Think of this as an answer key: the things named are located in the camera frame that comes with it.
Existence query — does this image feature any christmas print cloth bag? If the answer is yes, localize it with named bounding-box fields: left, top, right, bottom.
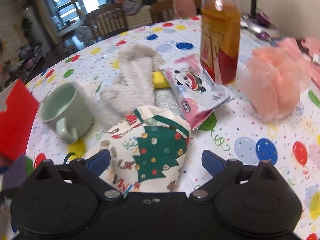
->
left=84, top=106, right=191, bottom=193

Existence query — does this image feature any panda print tissue pack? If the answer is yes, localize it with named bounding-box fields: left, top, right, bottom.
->
left=161, top=55, right=231, bottom=129

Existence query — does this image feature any pink mesh bath pouf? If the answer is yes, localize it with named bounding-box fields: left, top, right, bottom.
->
left=238, top=47, right=311, bottom=120

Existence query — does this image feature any balloon print tablecloth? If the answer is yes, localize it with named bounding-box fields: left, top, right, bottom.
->
left=27, top=16, right=319, bottom=239

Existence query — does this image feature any pale green ceramic mug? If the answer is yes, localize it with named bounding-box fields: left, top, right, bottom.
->
left=39, top=82, right=94, bottom=144

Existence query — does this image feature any red cardboard shoe box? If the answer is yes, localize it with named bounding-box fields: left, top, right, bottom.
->
left=0, top=79, right=39, bottom=161

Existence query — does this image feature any white fluffy sock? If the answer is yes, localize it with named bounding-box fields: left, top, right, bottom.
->
left=75, top=44, right=165, bottom=131

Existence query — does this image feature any yellow sponge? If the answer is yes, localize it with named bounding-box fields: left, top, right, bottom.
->
left=152, top=71, right=170, bottom=89

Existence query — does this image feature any wooden dining chair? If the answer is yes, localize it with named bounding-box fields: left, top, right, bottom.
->
left=85, top=3, right=129, bottom=42

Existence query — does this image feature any orange juice bottle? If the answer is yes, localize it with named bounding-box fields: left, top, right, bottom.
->
left=200, top=0, right=241, bottom=85

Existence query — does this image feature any pink towel on chair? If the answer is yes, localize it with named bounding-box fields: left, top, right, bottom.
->
left=172, top=0, right=197, bottom=19

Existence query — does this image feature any wooden chair with pink towel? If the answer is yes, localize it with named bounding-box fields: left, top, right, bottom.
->
left=150, top=0, right=202, bottom=24

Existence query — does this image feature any sofa with white cover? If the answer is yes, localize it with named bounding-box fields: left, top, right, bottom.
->
left=111, top=0, right=157, bottom=30

